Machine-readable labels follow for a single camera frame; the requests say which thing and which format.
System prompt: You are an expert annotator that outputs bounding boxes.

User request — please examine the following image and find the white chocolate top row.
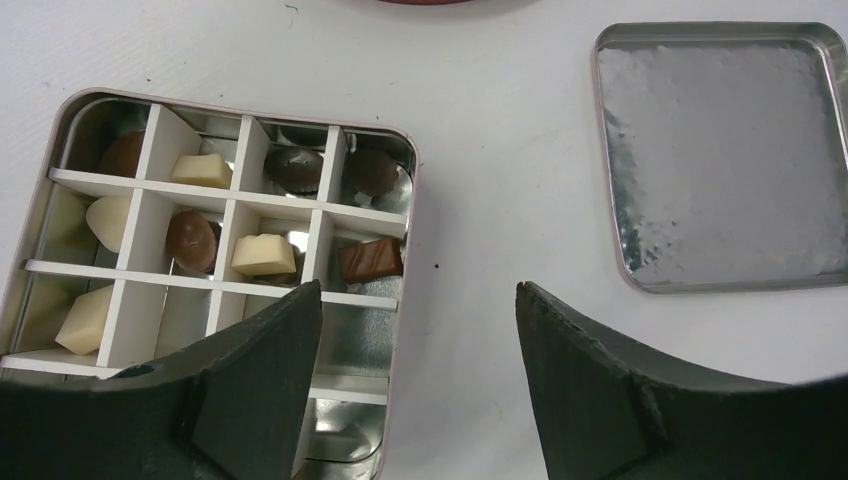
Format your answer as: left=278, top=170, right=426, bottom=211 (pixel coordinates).
left=171, top=153, right=233, bottom=189

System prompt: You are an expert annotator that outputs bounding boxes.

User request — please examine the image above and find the white chocolate centre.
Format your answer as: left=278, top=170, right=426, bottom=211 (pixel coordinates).
left=230, top=234, right=297, bottom=277

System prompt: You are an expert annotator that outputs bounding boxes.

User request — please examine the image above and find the brown rectangular chocolate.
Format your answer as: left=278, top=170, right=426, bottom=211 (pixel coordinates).
left=338, top=238, right=403, bottom=284

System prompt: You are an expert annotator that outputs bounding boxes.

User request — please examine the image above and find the brown chocolate top left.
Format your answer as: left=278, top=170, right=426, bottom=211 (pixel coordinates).
left=97, top=130, right=145, bottom=178

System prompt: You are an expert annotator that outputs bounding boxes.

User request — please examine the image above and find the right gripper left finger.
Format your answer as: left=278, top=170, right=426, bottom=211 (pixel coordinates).
left=1, top=281, right=323, bottom=479

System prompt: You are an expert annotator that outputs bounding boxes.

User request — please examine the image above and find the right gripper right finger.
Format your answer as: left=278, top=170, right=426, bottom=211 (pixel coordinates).
left=515, top=282, right=847, bottom=479

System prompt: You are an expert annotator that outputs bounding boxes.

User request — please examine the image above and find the white chocolate left middle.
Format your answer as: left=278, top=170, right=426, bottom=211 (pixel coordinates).
left=85, top=196, right=131, bottom=253

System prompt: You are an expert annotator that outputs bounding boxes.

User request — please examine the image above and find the dark oval chocolate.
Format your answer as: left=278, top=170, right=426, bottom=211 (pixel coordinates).
left=263, top=146, right=324, bottom=195

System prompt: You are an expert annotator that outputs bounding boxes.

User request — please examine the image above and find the brown oval chocolate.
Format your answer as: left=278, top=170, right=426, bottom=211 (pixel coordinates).
left=165, top=210, right=221, bottom=274

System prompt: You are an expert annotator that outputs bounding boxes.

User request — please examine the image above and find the silver tin lid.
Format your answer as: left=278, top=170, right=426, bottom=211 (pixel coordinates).
left=593, top=21, right=847, bottom=294

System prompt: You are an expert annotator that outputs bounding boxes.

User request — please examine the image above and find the white chocolate lower left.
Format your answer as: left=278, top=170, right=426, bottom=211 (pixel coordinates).
left=55, top=285, right=113, bottom=355

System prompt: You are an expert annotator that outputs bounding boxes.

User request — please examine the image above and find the dark round chocolate corner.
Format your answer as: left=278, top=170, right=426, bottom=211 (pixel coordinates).
left=346, top=149, right=399, bottom=197

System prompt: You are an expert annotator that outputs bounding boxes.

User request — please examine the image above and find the pink compartment box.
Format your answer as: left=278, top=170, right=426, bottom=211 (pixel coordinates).
left=1, top=89, right=419, bottom=479

